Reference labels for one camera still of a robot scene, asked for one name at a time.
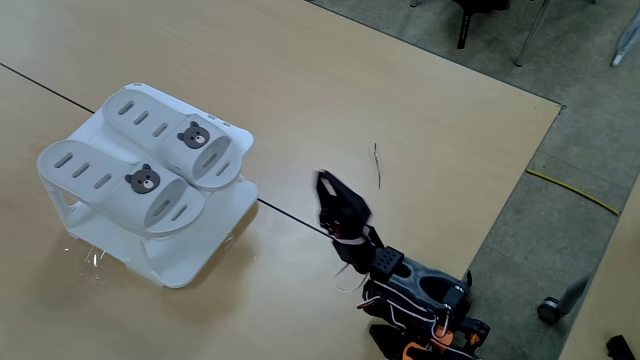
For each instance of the white bear slipper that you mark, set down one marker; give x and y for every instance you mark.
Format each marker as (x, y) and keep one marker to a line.
(130, 210)
(170, 157)

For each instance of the white open shelf box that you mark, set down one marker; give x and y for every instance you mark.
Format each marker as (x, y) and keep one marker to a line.
(200, 250)

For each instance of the black caster wheel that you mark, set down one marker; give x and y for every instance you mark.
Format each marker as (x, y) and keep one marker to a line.
(468, 279)

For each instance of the grey caster wheel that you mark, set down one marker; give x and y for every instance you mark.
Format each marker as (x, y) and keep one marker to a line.
(550, 311)

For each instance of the metal chair leg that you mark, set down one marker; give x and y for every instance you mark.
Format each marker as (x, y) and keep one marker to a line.
(532, 32)

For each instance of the black floor item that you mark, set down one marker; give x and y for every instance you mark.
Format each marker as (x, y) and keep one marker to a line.
(620, 347)

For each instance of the grey chair leg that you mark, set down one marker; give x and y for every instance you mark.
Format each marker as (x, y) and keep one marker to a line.
(627, 40)

